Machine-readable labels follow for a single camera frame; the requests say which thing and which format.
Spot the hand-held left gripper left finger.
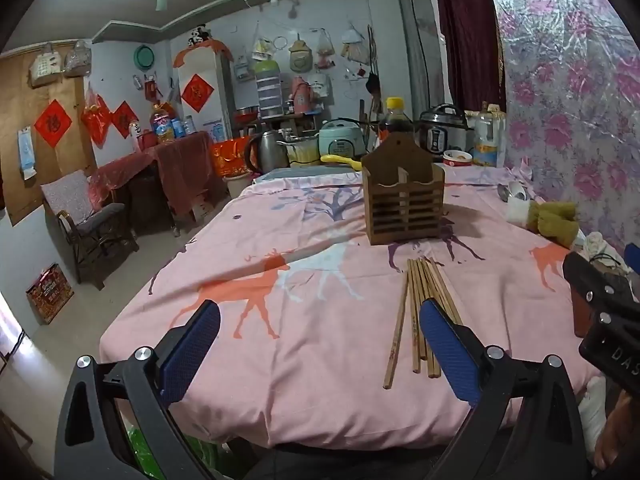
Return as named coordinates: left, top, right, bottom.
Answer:
left=54, top=299, right=222, bottom=480

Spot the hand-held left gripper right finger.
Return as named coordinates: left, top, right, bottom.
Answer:
left=419, top=298, right=587, bottom=480

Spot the bundle of wooden chopsticks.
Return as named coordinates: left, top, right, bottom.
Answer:
left=382, top=256, right=464, bottom=391

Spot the wooden chopstick holder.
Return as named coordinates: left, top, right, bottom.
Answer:
left=360, top=133, right=446, bottom=246

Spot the person's right hand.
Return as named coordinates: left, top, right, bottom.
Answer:
left=593, top=389, right=640, bottom=472

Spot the white cloth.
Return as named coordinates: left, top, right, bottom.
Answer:
left=582, top=375, right=609, bottom=456

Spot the olive and white plush toy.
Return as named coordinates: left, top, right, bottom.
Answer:
left=506, top=197, right=582, bottom=250

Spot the pink deer print tablecloth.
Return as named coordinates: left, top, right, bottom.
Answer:
left=99, top=164, right=603, bottom=450

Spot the green plastic bag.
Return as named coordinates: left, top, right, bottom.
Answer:
left=127, top=425, right=221, bottom=480

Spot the metal spoon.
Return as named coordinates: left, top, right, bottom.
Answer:
left=496, top=182, right=528, bottom=205

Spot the red cardboard box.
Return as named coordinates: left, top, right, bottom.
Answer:
left=25, top=263, right=76, bottom=326

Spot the person's dark clothing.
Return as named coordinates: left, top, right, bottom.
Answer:
left=220, top=440, right=451, bottom=480

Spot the cushioned wooden armchair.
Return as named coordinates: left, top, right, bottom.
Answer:
left=40, top=169, right=141, bottom=292

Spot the white bucket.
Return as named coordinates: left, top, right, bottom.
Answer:
left=226, top=174, right=254, bottom=200

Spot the clear plastic oil bottle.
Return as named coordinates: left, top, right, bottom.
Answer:
left=472, top=101, right=507, bottom=168

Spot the red cloth covered table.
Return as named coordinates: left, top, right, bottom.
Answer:
left=89, top=131, right=216, bottom=237

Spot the red gift bag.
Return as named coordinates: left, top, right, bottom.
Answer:
left=210, top=136, right=254, bottom=178

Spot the steel electric kettle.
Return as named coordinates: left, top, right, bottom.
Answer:
left=243, top=130, right=292, bottom=174

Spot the silver black pressure cooker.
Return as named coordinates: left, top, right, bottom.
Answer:
left=417, top=103, right=474, bottom=162

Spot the yellow plastic spoon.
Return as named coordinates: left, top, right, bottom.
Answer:
left=320, top=153, right=364, bottom=171

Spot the yellow cooking oil bottle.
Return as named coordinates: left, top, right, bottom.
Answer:
left=150, top=102, right=174, bottom=147

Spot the cream cooking pot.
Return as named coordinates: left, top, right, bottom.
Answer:
left=276, top=139, right=322, bottom=167

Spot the white rice cooker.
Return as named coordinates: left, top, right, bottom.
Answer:
left=318, top=118, right=369, bottom=159

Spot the dark soy sauce bottle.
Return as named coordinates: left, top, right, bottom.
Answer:
left=377, top=97, right=417, bottom=153

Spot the red diamond paper decoration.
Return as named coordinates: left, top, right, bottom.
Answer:
left=110, top=101, right=140, bottom=139
left=180, top=74, right=215, bottom=113
left=33, top=99, right=73, bottom=149

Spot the red hanging ornament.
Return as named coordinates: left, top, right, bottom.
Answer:
left=80, top=92, right=113, bottom=150

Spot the white refrigerator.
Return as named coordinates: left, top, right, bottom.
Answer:
left=175, top=42, right=236, bottom=143

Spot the stacked steamer with green lid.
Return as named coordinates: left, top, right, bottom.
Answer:
left=253, top=58, right=282, bottom=121

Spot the pink thermos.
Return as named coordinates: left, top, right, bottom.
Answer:
left=291, top=76, right=315, bottom=116

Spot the dark red curtain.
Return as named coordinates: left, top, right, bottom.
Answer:
left=432, top=0, right=507, bottom=112

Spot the green round plate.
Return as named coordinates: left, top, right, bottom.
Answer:
left=133, top=43, right=156, bottom=72

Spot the orange refrigerator cover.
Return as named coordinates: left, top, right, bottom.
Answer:
left=172, top=37, right=234, bottom=68

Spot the clear hanging bag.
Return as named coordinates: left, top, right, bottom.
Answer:
left=62, top=39, right=94, bottom=79

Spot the hanging plastic bag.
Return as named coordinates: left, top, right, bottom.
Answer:
left=315, top=27, right=335, bottom=70
left=341, top=25, right=371, bottom=66
left=251, top=22, right=273, bottom=61

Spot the green hanging pouch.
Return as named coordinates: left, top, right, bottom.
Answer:
left=288, top=34, right=314, bottom=74

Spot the floral plastic wall sheet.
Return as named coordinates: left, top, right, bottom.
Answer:
left=482, top=0, right=640, bottom=261

